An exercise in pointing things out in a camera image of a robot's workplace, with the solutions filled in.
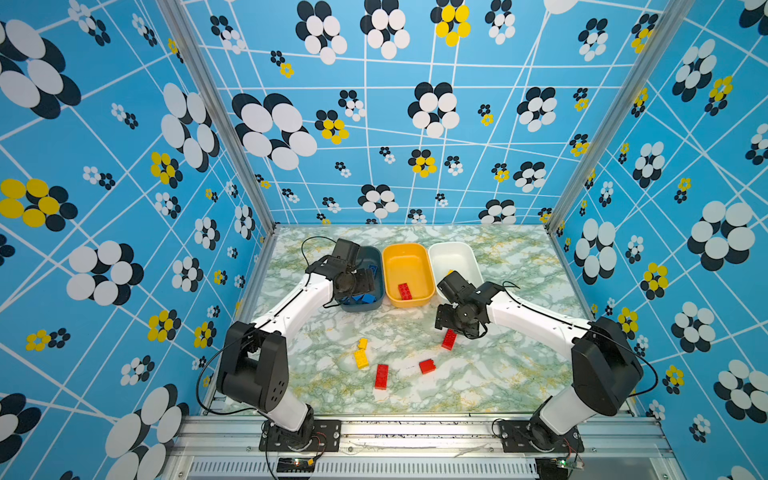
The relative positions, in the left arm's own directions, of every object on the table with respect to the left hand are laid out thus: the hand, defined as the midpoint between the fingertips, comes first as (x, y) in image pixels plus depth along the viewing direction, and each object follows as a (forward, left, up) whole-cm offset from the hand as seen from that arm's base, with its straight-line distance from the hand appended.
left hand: (365, 283), depth 89 cm
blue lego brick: (0, -1, -9) cm, 9 cm away
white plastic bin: (+18, -33, -9) cm, 39 cm away
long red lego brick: (-24, -5, -11) cm, 26 cm away
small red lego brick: (-21, -18, -11) cm, 30 cm away
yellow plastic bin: (+15, -15, -10) cm, 23 cm away
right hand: (-11, -24, -6) cm, 27 cm away
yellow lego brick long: (-18, +1, -12) cm, 22 cm away
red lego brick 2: (-13, -25, -11) cm, 30 cm away
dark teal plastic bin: (+19, 0, -10) cm, 21 cm away
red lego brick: (+4, -12, -10) cm, 16 cm away
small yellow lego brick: (-14, +1, -11) cm, 18 cm away
